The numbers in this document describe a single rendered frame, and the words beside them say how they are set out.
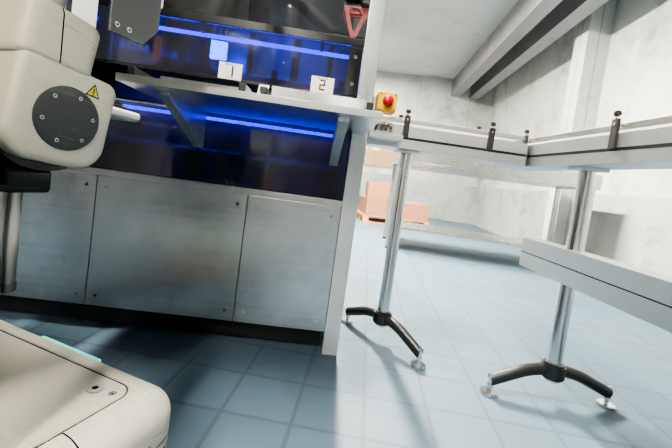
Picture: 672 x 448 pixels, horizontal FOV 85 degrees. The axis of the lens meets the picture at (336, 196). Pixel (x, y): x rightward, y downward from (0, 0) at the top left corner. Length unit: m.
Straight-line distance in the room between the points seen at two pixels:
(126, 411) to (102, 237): 0.95
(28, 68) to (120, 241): 0.96
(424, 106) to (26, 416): 8.96
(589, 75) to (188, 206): 4.96
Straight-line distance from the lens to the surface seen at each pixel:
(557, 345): 1.59
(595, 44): 5.68
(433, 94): 9.35
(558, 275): 1.53
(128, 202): 1.55
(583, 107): 5.46
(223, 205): 1.43
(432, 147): 1.56
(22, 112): 0.72
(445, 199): 9.18
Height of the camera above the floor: 0.69
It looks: 3 degrees down
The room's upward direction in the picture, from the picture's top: 8 degrees clockwise
